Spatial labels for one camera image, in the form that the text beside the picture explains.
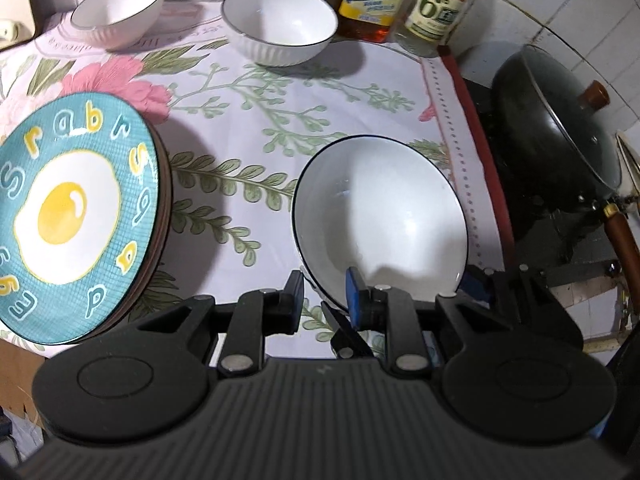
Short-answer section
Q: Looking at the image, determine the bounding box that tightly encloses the vinegar bottle yellow cap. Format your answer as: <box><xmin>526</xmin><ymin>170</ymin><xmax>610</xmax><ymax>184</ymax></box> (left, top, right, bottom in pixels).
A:
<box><xmin>395</xmin><ymin>0</ymin><xmax>476</xmax><ymax>58</ymax></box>

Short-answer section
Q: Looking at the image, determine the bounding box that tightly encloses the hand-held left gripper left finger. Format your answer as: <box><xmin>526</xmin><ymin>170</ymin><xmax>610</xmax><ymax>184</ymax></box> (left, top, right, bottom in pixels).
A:
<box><xmin>132</xmin><ymin>270</ymin><xmax>306</xmax><ymax>376</ymax></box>

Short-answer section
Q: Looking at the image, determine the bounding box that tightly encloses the floral tablecloth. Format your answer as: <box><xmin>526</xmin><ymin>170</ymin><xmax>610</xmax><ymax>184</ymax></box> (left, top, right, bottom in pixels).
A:
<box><xmin>0</xmin><ymin>0</ymin><xmax>503</xmax><ymax>361</ymax></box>

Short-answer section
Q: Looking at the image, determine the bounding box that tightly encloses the blue fried egg plate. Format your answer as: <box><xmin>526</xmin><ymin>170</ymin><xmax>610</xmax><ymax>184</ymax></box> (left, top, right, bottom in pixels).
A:
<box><xmin>0</xmin><ymin>92</ymin><xmax>173</xmax><ymax>346</ymax></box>

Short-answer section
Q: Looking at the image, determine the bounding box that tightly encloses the white ribbed bowl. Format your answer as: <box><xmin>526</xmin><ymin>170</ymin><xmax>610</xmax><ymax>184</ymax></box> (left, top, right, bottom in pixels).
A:
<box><xmin>70</xmin><ymin>0</ymin><xmax>166</xmax><ymax>51</ymax></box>
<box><xmin>221</xmin><ymin>0</ymin><xmax>338</xmax><ymax>67</ymax></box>
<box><xmin>291</xmin><ymin>135</ymin><xmax>471</xmax><ymax>311</ymax></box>

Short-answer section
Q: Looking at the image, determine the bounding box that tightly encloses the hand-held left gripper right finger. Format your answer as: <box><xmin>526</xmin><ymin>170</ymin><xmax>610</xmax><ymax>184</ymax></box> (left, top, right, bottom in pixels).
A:
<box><xmin>346</xmin><ymin>267</ymin><xmax>511</xmax><ymax>376</ymax></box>

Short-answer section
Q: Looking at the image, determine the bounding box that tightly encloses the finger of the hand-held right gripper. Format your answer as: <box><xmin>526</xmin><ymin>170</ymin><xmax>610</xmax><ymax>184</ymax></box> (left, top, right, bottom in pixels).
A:
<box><xmin>321</xmin><ymin>304</ymin><xmax>372</xmax><ymax>359</ymax></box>
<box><xmin>462</xmin><ymin>262</ymin><xmax>586</xmax><ymax>351</ymax></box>

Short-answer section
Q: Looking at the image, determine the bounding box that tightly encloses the black pot with glass lid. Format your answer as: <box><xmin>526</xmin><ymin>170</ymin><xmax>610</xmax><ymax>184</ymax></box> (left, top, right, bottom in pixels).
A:
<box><xmin>491</xmin><ymin>45</ymin><xmax>640</xmax><ymax>286</ymax></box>

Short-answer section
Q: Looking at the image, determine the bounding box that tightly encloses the cooking wine bottle orange cap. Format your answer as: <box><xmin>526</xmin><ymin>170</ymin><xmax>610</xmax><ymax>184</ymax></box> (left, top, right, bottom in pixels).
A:
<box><xmin>338</xmin><ymin>0</ymin><xmax>426</xmax><ymax>43</ymax></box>

